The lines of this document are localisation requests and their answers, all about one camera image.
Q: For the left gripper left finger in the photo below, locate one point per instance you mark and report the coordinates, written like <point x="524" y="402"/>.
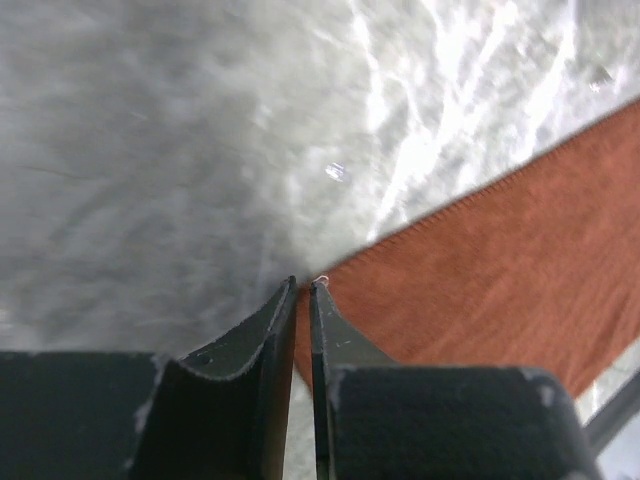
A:
<point x="221" y="412"/>

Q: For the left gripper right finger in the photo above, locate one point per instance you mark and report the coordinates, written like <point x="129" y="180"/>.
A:
<point x="334" y="342"/>

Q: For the brown towel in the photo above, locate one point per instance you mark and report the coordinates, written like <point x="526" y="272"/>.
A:
<point x="539" y="268"/>

